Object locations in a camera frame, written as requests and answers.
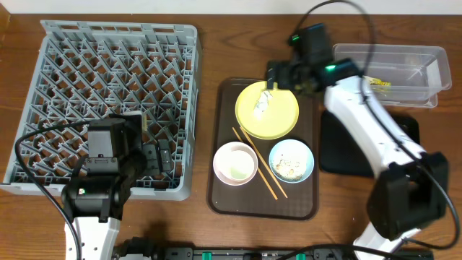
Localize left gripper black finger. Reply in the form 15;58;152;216
142;144;160;176
157;139;173;173

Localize right wooden chopstick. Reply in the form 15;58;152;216
240;126;288;199

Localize brown serving tray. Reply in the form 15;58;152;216
206;78;319;221

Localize wooden chopstick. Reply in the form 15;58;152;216
240;126;288;199
232;127;278;201

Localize black plastic tray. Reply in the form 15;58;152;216
320;110;420;178

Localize green yellow snack wrapper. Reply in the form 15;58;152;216
364;76;391;93

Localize light blue bowl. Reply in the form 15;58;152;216
268;139;315;183

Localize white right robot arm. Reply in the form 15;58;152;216
266;24;457;259

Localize yellow plate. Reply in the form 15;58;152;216
235;81;300;139

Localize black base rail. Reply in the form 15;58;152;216
111;236;434;260

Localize white napkin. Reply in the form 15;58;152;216
253;90;273;120

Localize pink white bowl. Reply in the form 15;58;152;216
212;142;256;186

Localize left wooden chopstick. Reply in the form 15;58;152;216
232;127;278;201

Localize clear plastic bin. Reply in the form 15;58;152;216
331;43;453;109

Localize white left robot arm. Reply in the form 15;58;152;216
61;111;173;259

